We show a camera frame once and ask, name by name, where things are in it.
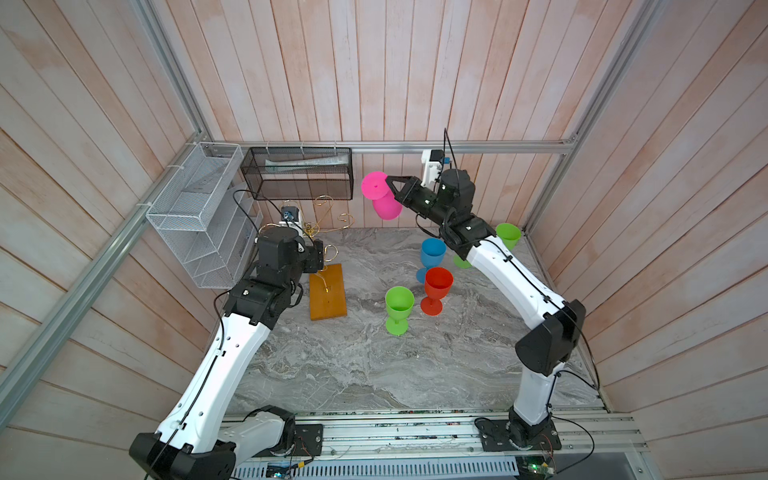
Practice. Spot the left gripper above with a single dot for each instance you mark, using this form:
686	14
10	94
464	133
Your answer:
314	257

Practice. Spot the black mesh basket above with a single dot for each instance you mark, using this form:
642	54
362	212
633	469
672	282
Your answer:
299	173

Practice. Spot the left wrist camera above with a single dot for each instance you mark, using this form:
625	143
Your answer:
291	218

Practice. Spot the red wine glass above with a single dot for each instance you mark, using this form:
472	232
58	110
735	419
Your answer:
438	282

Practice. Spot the white wire mesh shelf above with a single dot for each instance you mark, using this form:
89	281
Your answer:
202	216

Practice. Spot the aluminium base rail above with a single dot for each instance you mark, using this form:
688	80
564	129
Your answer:
444	432

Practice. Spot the pink wine glass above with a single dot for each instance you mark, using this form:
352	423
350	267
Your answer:
375	188

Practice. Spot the green wine glass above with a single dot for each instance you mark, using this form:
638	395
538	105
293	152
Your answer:
399	303
460	263
509	234

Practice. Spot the horizontal aluminium frame bar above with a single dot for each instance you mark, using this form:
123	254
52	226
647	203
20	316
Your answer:
415	146

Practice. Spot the blue wine glass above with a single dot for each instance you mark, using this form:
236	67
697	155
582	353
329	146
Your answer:
432	254

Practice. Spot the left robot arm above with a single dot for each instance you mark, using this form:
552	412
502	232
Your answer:
192	441

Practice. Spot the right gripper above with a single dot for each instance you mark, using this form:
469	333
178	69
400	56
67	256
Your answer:
413	188

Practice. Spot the gold wire wine glass rack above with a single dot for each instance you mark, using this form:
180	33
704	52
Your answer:
327	296

